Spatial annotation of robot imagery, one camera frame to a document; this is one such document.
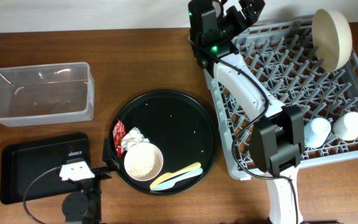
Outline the small pink bowl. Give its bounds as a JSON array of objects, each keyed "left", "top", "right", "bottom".
[{"left": 124, "top": 142, "right": 163, "bottom": 182}]

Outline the large beige bowl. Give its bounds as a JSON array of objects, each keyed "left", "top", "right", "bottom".
[{"left": 312, "top": 9, "right": 352, "bottom": 72}]

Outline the light blue cup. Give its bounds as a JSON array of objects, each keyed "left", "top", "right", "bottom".
[{"left": 304, "top": 118, "right": 331, "bottom": 148}]

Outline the white cup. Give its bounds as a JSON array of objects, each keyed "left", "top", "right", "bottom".
[{"left": 333, "top": 111, "right": 358, "bottom": 141}]

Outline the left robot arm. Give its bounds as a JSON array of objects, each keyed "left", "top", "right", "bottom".
[{"left": 59, "top": 138, "right": 119, "bottom": 223}]

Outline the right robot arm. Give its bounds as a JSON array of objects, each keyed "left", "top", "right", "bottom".
[{"left": 188, "top": 0, "right": 305, "bottom": 223}]

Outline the grey dishwasher rack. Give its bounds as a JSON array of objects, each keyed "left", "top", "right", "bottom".
[{"left": 200, "top": 16, "right": 358, "bottom": 181}]

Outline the red snack wrapper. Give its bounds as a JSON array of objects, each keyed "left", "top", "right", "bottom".
[{"left": 112, "top": 119, "right": 126, "bottom": 157}]

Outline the crumpled white tissue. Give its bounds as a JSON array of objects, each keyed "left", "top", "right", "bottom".
[{"left": 121, "top": 128, "right": 150, "bottom": 151}]

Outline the yellow plastic knife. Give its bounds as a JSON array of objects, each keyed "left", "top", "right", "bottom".
[{"left": 150, "top": 162, "right": 201, "bottom": 188}]

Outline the black rectangular tray bin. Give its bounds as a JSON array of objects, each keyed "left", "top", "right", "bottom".
[{"left": 0, "top": 133, "right": 91, "bottom": 205}]

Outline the clear plastic bin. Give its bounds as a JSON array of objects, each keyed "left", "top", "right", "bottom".
[{"left": 0, "top": 62, "right": 94, "bottom": 127}]

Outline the round black serving tray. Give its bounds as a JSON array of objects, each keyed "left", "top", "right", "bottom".
[{"left": 106, "top": 90, "right": 220, "bottom": 196}]

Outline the light blue plastic spoon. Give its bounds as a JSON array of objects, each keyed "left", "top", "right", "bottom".
[{"left": 151, "top": 167, "right": 203, "bottom": 191}]

